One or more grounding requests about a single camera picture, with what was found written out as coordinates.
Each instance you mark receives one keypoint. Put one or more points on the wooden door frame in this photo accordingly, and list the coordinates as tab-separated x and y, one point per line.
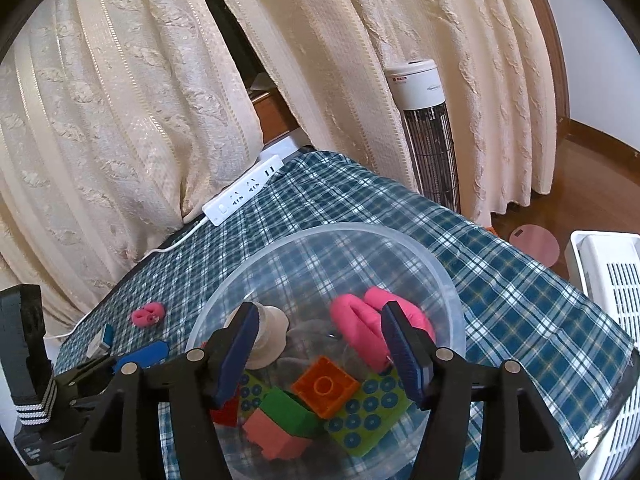
555	60

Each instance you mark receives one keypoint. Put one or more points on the clear plastic bowl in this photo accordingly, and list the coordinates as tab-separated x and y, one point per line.
350	260

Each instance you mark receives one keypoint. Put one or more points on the pink toy block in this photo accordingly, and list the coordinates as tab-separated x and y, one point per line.
272	437

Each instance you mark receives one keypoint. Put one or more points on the small ceramic cup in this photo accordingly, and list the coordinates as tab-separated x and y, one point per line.
270	335

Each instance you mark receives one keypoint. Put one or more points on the cream patterned curtain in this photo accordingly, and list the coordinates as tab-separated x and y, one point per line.
350	25
125	110

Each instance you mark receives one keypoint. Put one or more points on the light green block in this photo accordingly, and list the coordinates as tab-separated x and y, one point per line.
252	390

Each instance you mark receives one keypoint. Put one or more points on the small pink toy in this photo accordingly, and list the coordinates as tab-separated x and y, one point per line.
147	314

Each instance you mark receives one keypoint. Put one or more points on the blue plaid tablecloth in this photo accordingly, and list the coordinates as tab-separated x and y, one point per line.
500	285

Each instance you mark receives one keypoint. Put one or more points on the red toy block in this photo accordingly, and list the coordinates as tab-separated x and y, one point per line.
227	412

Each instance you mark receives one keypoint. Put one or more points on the pink foam hair curler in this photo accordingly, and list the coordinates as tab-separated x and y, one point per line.
360	325

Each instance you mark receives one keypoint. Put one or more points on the green toy block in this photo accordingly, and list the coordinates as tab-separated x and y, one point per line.
292	410

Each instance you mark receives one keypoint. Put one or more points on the pink round disc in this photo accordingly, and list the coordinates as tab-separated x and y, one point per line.
535	242

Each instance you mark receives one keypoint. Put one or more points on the white plastic basket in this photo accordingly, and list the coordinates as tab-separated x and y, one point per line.
605	280

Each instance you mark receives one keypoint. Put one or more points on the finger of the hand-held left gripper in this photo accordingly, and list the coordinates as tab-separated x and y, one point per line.
102	342
142	355

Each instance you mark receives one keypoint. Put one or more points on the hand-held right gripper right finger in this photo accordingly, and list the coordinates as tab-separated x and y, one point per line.
405	355

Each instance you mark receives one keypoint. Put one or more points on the white tower heater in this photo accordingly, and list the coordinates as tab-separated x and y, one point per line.
425	110

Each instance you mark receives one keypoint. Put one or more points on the white power strip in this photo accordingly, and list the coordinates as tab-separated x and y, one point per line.
245	190

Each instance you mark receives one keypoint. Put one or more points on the orange toy block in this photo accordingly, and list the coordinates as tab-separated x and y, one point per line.
325	385

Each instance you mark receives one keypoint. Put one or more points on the green block with blue dots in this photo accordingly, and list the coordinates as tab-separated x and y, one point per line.
365	425

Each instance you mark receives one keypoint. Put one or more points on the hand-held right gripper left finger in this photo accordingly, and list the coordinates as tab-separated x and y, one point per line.
235	360

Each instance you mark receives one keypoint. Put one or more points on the wooden window frame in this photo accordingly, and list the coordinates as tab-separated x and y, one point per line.
270	110

